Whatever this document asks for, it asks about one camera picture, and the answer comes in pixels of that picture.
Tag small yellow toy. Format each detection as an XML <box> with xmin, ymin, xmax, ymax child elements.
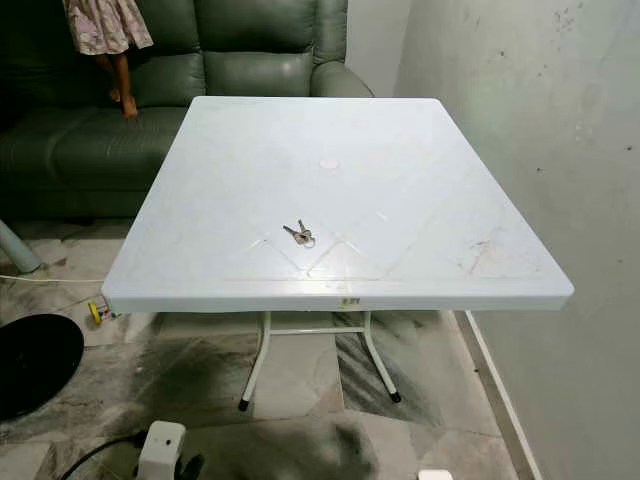
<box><xmin>88</xmin><ymin>300</ymin><xmax>121</xmax><ymax>326</ymax></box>

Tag child in floral dress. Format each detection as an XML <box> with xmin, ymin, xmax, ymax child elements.
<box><xmin>63</xmin><ymin>0</ymin><xmax>154</xmax><ymax>119</ymax></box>

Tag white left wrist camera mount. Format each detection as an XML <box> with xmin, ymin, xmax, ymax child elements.
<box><xmin>137</xmin><ymin>420</ymin><xmax>187</xmax><ymax>480</ymax></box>

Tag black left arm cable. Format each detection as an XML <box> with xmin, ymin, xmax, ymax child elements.
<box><xmin>57</xmin><ymin>430</ymin><xmax>148</xmax><ymax>480</ymax></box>

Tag black round fan base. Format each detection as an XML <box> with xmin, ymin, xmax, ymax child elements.
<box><xmin>0</xmin><ymin>314</ymin><xmax>85</xmax><ymax>421</ymax></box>

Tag white floor skirting strip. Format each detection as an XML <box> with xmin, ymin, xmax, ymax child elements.
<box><xmin>463</xmin><ymin>310</ymin><xmax>531</xmax><ymax>480</ymax></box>

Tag white plastic folding table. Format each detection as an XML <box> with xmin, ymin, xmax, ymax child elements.
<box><xmin>101</xmin><ymin>96</ymin><xmax>576</xmax><ymax>412</ymax></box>

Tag green leather sofa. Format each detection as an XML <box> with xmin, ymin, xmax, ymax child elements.
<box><xmin>0</xmin><ymin>0</ymin><xmax>375</xmax><ymax>223</ymax></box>

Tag teal pole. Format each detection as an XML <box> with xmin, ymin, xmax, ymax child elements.
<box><xmin>0</xmin><ymin>222</ymin><xmax>43</xmax><ymax>274</ymax></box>

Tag silver keys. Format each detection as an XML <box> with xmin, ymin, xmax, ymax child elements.
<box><xmin>283</xmin><ymin>219</ymin><xmax>316</xmax><ymax>248</ymax></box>

